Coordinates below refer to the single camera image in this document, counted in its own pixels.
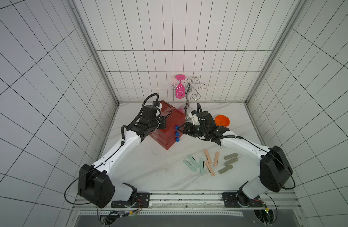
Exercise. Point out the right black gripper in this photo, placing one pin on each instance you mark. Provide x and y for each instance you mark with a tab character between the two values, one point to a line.
191	128

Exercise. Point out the red top drawer blue knob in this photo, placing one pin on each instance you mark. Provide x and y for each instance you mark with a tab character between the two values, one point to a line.
176	118

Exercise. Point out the red plastic drawer cabinet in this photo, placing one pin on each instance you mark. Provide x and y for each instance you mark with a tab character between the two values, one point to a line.
168	136

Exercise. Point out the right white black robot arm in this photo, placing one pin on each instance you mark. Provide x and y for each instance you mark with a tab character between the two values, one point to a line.
274	168

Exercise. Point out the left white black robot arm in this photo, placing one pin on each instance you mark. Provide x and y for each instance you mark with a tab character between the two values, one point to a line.
96	182

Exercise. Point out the mint fruit knife right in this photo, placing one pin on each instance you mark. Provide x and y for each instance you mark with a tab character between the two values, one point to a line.
202	171

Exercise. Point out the mint fruit knife left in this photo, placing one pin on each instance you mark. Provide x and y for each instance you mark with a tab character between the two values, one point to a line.
189	165

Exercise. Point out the olive fruit knife middle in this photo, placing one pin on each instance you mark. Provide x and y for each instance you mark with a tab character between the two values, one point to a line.
230	161

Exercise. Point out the olive fruit knife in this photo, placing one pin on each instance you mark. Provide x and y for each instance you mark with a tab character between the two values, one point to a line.
225	169
230	161
231	156

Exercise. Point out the olive fruit knife top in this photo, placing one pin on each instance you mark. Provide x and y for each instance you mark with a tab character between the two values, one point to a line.
231	156

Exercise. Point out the olive fruit knife bottom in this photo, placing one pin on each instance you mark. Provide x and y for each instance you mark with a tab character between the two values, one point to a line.
225	169

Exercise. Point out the orange plastic bowl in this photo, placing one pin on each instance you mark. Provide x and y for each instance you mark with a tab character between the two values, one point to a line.
221	120

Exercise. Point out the pink plastic goblet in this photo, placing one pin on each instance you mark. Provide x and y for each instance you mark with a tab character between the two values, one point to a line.
180	88

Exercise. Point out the silver wire cup rack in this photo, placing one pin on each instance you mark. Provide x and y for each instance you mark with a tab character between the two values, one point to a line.
192	87

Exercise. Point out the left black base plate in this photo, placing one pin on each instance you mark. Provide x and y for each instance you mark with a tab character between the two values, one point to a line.
138	200

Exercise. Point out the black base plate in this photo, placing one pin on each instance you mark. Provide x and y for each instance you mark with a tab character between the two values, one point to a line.
138	200
235	200

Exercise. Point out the aluminium mounting rail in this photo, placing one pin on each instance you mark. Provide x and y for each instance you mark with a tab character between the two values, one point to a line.
201	201

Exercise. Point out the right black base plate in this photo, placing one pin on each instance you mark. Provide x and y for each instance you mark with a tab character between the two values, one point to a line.
235	200

